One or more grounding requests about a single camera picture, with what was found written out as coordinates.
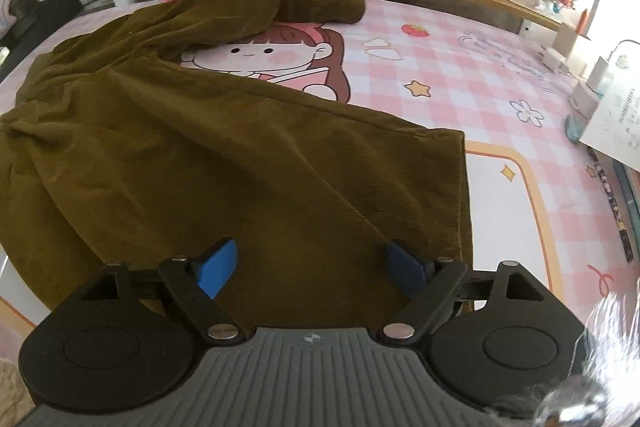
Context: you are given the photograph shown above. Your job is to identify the teal small object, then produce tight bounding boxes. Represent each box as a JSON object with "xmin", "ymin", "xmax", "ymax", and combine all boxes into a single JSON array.
[{"xmin": 564, "ymin": 113, "xmax": 596, "ymax": 144}]

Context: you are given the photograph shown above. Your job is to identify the black device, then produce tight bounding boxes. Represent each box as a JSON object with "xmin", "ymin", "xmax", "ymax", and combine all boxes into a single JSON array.
[{"xmin": 10, "ymin": 0, "xmax": 84, "ymax": 38}]

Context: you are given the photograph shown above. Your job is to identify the olive brown pants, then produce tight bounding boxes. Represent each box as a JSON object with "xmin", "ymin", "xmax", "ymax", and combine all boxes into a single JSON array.
[{"xmin": 0, "ymin": 0, "xmax": 473, "ymax": 333}]

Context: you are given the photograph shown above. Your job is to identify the white paper sheet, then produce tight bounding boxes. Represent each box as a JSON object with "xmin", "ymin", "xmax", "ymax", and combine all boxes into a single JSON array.
[{"xmin": 577, "ymin": 72, "xmax": 640, "ymax": 168}]

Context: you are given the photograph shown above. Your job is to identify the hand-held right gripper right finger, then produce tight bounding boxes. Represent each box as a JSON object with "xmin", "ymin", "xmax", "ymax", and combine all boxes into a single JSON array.
[{"xmin": 377, "ymin": 238, "xmax": 551, "ymax": 348}]

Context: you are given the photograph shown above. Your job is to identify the white fluffy cuff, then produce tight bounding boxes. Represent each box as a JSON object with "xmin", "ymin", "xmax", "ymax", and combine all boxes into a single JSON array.
[{"xmin": 540, "ymin": 277, "xmax": 640, "ymax": 427}]

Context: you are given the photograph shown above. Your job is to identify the patterned pencil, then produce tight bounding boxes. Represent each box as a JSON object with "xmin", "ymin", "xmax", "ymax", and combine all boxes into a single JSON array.
[{"xmin": 586, "ymin": 148, "xmax": 636, "ymax": 264}]

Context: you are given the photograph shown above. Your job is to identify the large white charger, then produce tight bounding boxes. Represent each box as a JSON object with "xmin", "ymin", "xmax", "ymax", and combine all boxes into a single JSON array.
[{"xmin": 570, "ymin": 56, "xmax": 617, "ymax": 118}]

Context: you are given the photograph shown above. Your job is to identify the small white charger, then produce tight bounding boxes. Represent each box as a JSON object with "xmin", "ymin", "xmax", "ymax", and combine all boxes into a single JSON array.
[{"xmin": 537, "ymin": 47, "xmax": 569, "ymax": 74}]

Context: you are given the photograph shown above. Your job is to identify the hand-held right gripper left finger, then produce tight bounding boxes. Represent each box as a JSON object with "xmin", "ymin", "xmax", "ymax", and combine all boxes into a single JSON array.
[{"xmin": 77, "ymin": 237, "xmax": 246, "ymax": 344}]

